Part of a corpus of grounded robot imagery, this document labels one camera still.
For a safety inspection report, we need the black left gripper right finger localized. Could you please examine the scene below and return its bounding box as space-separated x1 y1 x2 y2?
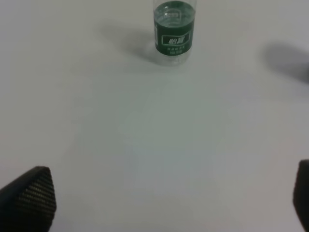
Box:
293 159 309 232

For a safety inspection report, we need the clear bottle green label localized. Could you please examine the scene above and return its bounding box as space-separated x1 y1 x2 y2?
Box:
153 0 197 66

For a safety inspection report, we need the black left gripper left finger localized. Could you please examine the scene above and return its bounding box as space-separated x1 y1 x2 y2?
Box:
0 166 57 232

